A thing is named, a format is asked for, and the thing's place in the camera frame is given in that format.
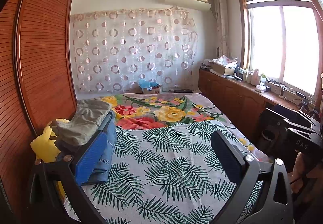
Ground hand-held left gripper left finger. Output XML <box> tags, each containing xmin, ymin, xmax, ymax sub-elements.
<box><xmin>28</xmin><ymin>112</ymin><xmax>113</xmax><ymax>224</ymax></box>

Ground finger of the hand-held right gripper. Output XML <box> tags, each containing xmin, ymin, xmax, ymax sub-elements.
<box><xmin>294</xmin><ymin>110</ymin><xmax>321</xmax><ymax>125</ymax></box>
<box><xmin>284</xmin><ymin>119</ymin><xmax>320</xmax><ymax>134</ymax></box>

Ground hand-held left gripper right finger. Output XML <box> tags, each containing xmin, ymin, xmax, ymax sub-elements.
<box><xmin>210</xmin><ymin>130</ymin><xmax>294</xmax><ymax>224</ymax></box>

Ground khaki pants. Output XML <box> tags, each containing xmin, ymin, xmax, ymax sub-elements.
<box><xmin>49</xmin><ymin>99</ymin><xmax>113</xmax><ymax>146</ymax></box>

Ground person's right hand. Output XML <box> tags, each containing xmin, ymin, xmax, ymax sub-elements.
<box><xmin>290</xmin><ymin>152</ymin><xmax>307</xmax><ymax>184</ymax></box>

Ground dark chair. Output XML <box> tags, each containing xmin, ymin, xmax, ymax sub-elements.
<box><xmin>260</xmin><ymin>108</ymin><xmax>298</xmax><ymax>144</ymax></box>

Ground yellow plush toy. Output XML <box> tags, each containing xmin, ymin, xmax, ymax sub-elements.
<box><xmin>30</xmin><ymin>118</ymin><xmax>69</xmax><ymax>199</ymax></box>

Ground leaf-print bedspread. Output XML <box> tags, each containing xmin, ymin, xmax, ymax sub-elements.
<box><xmin>63</xmin><ymin>119</ymin><xmax>270</xmax><ymax>224</ymax></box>

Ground long wooden cabinet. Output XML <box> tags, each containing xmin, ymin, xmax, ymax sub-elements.
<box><xmin>199</xmin><ymin>69</ymin><xmax>316</xmax><ymax>144</ymax></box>

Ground white plastic bottle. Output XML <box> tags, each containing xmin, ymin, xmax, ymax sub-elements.
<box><xmin>252</xmin><ymin>69</ymin><xmax>261</xmax><ymax>86</ymax></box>

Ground floral blanket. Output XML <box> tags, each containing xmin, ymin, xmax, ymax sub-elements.
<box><xmin>93</xmin><ymin>93</ymin><xmax>269</xmax><ymax>161</ymax></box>

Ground wooden-framed window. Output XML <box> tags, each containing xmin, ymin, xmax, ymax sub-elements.
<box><xmin>237</xmin><ymin>0</ymin><xmax>321</xmax><ymax>98</ymax></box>

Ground cardboard box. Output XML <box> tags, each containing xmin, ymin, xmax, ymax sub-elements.
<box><xmin>211</xmin><ymin>61</ymin><xmax>235</xmax><ymax>77</ymax></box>

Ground small box with blue bag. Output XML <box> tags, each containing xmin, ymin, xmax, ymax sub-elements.
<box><xmin>139</xmin><ymin>79</ymin><xmax>161</xmax><ymax>94</ymax></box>

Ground white printed plastic bag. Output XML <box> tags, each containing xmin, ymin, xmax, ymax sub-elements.
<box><xmin>217</xmin><ymin>55</ymin><xmax>238</xmax><ymax>65</ymax></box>

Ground circle-patterned sheer curtain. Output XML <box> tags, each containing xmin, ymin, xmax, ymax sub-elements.
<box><xmin>69</xmin><ymin>8</ymin><xmax>198</xmax><ymax>93</ymax></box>

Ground tied white window curtain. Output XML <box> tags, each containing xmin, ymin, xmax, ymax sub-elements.
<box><xmin>213</xmin><ymin>0</ymin><xmax>229</xmax><ymax>59</ymax></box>

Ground black cable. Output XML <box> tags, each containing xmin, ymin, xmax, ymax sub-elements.
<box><xmin>290</xmin><ymin>171</ymin><xmax>313</xmax><ymax>184</ymax></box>

